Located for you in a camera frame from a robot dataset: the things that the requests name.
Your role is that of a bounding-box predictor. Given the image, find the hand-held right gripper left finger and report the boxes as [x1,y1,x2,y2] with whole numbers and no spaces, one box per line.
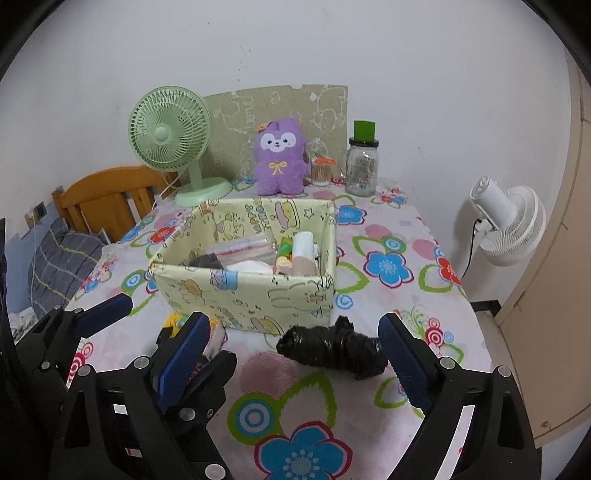
[48,311,232,480]

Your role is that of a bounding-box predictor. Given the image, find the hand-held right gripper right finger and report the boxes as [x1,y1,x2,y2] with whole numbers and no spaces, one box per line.
[378,311,541,480]

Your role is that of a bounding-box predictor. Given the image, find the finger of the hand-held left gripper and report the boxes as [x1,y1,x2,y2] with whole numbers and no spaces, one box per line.
[164,350,238,432]
[69,294,134,343]

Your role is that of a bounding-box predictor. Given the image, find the colourful cartoon small box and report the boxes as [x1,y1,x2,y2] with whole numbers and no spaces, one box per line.
[166,313,228,370]

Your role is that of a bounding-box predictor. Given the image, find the black plastic bag bundle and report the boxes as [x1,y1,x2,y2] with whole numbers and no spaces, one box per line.
[276,316,387,381]

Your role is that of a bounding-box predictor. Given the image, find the yellow printed fabric storage box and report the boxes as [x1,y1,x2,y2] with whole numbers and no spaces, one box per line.
[148,198,338,335]

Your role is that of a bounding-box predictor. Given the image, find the grey sock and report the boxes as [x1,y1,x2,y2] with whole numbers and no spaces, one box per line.
[188,253,227,268]

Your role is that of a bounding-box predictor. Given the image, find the white cloth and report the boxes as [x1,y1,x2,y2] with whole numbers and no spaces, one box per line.
[293,231,320,259]
[226,258,273,276]
[9,310,40,341]

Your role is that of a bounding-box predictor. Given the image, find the clear plastic bottle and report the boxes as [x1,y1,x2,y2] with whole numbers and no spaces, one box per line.
[203,233,280,264]

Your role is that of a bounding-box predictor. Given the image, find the white crumpled cloth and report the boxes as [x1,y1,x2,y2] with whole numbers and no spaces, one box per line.
[9,310,40,341]

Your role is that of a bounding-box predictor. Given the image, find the grey plaid pillow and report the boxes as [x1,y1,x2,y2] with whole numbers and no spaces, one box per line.
[27,217,107,319]

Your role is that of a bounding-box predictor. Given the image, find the wooden headboard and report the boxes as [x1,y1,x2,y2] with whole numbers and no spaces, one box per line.
[52,166,183,243]

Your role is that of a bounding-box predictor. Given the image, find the beige cupboard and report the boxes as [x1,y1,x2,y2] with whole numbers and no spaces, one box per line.
[492,51,591,448]

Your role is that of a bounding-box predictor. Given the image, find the white standing fan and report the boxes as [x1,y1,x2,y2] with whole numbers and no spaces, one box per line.
[469,176,546,267]

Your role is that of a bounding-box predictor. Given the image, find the green desk fan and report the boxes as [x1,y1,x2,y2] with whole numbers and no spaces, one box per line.
[128,86,232,208]

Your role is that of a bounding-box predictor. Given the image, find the glass jar with green lid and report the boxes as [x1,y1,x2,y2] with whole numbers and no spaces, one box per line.
[344,120,380,197]

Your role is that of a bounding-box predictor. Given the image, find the cotton swab jar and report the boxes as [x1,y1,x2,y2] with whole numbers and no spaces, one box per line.
[310,156,335,188]

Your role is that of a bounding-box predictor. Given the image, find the purple plush toy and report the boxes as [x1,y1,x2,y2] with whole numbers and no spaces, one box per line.
[252,117,311,197]

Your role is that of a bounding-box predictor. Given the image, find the green printed board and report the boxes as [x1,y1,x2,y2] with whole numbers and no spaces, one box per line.
[202,84,349,181]

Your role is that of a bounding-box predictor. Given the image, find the wall socket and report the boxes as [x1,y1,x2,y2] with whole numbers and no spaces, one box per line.
[24,202,48,227]

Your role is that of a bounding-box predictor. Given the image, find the black fan cable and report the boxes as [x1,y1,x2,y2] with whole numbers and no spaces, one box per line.
[462,217,483,280]

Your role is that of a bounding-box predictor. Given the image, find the white fan cable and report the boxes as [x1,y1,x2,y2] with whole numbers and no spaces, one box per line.
[152,173,183,201]

